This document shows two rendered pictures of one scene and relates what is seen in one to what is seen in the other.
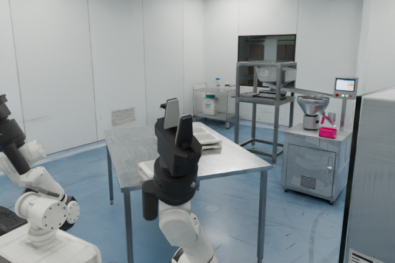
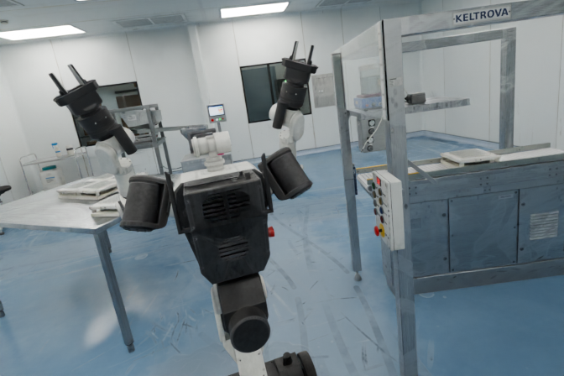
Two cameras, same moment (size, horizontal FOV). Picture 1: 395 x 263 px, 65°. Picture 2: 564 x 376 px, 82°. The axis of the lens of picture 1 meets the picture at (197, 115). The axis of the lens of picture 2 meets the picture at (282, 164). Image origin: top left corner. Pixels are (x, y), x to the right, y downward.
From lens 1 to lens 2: 97 cm
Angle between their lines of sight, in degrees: 44
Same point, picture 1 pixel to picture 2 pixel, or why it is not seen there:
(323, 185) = not seen: hidden behind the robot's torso
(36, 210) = (221, 137)
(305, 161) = not seen: hidden behind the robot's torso
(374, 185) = (392, 50)
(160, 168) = (291, 86)
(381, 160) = (392, 40)
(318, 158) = not seen: hidden behind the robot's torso
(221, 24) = (34, 79)
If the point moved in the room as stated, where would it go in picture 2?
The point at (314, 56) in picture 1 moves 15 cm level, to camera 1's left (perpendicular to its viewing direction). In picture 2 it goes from (162, 101) to (154, 101)
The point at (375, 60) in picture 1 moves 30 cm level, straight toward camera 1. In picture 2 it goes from (214, 96) to (216, 96)
